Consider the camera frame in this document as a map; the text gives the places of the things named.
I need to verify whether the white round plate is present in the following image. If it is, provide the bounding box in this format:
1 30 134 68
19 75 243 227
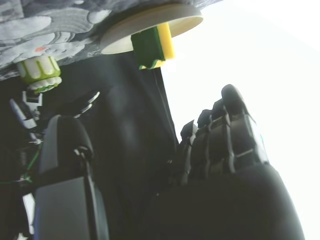
99 2 204 55

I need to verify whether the yellow and green sponge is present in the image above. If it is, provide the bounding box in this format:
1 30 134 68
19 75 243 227
130 22 177 71

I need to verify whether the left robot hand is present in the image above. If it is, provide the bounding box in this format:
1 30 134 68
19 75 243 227
33 84 306 240

